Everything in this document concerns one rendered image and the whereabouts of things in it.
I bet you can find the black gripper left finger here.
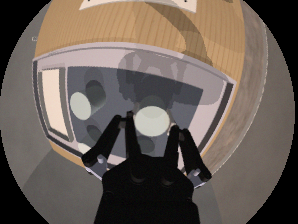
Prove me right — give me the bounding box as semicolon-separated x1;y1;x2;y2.
81;102;147;183

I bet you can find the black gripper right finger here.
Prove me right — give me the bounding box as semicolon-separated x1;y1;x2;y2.
161;109;212;189

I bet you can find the clear glass jar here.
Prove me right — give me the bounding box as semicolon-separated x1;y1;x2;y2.
135;95;170;136
138;140;155;157
78;129;102;154
70;85;106;120

